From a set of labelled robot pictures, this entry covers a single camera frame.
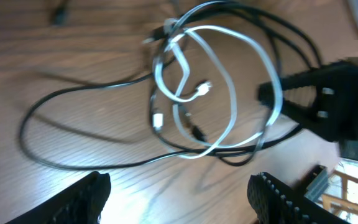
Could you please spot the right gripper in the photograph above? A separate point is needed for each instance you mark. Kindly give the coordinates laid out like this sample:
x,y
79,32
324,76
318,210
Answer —
x,y
336,119

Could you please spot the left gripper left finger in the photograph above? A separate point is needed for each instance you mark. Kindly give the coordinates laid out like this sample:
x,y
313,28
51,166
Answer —
x,y
80,203

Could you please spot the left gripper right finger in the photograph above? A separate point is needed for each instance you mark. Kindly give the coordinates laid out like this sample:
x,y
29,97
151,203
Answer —
x,y
276,202

